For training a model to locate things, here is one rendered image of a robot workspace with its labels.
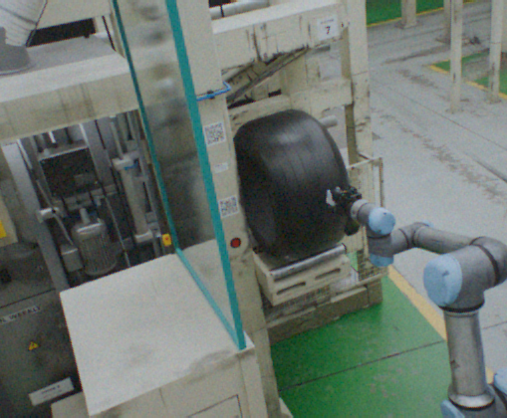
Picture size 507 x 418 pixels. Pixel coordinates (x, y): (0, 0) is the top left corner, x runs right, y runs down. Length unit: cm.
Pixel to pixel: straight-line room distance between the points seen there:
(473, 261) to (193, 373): 73
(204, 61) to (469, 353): 119
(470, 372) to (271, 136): 103
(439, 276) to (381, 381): 168
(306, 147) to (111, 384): 109
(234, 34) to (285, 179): 60
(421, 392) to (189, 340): 178
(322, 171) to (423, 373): 142
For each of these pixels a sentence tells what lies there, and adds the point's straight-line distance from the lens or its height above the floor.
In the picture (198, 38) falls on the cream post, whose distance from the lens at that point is 204.
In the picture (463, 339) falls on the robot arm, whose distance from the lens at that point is 167.
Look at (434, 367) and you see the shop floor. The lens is 327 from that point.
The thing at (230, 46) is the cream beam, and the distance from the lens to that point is 236.
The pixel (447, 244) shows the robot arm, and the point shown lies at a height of 127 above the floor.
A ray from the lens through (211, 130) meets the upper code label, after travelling 212.
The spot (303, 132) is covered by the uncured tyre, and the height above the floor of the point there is 144.
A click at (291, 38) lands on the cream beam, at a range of 246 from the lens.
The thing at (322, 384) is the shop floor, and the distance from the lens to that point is 319.
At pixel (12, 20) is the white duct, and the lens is 221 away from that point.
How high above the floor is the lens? 223
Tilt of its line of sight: 28 degrees down
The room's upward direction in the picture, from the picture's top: 10 degrees counter-clockwise
